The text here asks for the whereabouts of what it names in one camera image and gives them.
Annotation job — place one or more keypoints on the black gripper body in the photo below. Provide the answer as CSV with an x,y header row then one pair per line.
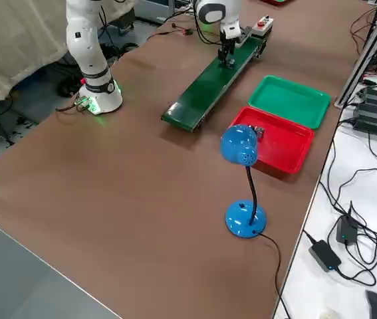
x,y
228,43

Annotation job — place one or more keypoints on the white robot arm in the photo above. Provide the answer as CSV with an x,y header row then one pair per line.
x,y
88,50

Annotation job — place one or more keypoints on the blue desk lamp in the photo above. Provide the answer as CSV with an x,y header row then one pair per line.
x,y
238,146

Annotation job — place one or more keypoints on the black power adapter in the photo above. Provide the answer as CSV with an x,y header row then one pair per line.
x,y
324,255
346,231

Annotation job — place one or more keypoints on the aluminium frame post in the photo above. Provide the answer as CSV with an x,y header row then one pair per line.
x,y
358,66

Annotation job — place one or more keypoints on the red-capped push button part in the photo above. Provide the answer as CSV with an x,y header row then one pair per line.
x,y
260,131

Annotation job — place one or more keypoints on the small black circuit module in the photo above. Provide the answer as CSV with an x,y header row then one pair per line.
x,y
188,32

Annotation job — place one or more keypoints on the black power supply unit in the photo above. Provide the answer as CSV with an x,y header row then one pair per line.
x,y
374,113

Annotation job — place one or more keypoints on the green-capped push button part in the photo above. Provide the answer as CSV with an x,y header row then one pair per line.
x,y
230,63

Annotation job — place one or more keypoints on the beige fabric curtain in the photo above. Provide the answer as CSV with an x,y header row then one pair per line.
x,y
8,40

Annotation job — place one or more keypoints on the red plastic tray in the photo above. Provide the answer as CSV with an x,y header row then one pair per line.
x,y
284,146

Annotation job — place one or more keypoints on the grey push-button control box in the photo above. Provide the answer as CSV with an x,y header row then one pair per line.
x,y
261,25

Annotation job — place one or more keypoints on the green belt conveyor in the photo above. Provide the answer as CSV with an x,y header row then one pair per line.
x,y
201,93

